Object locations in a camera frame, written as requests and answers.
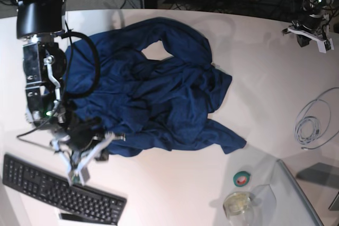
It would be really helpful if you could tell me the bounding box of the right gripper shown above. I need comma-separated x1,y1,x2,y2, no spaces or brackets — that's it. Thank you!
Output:
65,117,110,161

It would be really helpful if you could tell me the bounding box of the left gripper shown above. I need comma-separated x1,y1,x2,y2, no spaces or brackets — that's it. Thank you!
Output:
297,13,327,47

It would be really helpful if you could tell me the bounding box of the dark blue t-shirt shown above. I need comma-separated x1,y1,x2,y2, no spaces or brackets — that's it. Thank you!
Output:
66,17,246,157

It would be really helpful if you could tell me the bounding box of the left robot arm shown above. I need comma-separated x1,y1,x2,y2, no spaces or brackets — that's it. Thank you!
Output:
288,0,335,53

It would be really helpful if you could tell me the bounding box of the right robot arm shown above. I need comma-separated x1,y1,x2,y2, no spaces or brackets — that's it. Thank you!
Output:
15,0,109,164

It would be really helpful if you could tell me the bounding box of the black computer keyboard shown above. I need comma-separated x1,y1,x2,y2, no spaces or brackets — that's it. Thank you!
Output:
3,154,127,225

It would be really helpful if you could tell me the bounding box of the green tape roll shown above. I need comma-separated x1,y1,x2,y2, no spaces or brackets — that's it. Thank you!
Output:
233,171,251,187

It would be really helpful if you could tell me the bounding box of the clear tape dispenser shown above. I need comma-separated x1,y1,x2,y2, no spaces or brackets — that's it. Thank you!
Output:
223,192,255,226

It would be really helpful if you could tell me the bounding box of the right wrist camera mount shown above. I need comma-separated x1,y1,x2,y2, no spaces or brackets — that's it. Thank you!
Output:
50,131,126,186

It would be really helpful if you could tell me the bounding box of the coiled white cable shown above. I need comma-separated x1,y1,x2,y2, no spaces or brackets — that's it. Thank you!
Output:
294,87,339,151

